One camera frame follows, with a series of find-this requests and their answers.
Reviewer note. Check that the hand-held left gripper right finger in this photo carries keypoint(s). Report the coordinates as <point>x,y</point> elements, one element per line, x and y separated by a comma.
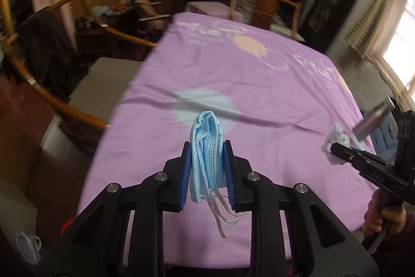
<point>228,173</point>

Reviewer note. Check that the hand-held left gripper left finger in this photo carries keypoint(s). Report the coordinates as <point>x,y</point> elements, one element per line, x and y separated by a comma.
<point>185,173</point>

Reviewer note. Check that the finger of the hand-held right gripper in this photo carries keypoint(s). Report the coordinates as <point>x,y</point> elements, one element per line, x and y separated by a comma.
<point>353,150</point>
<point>376,174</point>

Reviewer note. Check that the white wrapper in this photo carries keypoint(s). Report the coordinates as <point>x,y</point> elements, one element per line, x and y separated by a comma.
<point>335,137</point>

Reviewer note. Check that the blue face mask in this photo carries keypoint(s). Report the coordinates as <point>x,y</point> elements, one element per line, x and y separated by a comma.
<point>206,150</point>

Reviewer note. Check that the person's right hand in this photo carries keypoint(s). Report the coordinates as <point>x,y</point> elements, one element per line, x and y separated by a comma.
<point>389,218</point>

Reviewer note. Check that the blue seat cushion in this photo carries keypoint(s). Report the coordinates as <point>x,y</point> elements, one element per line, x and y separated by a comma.
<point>382,137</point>

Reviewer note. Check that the metal thermos bottle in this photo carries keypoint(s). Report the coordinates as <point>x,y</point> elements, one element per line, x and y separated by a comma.
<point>369,124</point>

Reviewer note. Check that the purple printed tablecloth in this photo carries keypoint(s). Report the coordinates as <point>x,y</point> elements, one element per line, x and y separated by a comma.
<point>259,95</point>

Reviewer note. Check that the bright window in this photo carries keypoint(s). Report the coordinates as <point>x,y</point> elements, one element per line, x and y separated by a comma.
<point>405,46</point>

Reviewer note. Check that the curved wooden armchair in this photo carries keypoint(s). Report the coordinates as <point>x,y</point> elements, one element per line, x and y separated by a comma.
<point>84,116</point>

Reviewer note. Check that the grey seat cushion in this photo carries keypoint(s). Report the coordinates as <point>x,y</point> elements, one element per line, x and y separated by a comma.
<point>103,82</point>

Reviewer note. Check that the striped beige curtain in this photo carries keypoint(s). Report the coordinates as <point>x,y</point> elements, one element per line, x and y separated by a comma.
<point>376,17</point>

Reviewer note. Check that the cluttered wooden side table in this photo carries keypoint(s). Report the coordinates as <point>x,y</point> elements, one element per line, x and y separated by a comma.
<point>103,30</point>

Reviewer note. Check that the wooden drawer cabinet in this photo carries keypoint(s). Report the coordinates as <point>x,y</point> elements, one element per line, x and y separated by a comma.
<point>264,11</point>

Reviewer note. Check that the white plastic bag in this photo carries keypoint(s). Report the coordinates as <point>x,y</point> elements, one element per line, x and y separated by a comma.
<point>27,246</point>

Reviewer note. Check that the black jacket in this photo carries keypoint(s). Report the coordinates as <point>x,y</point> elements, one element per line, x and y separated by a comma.
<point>48,50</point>

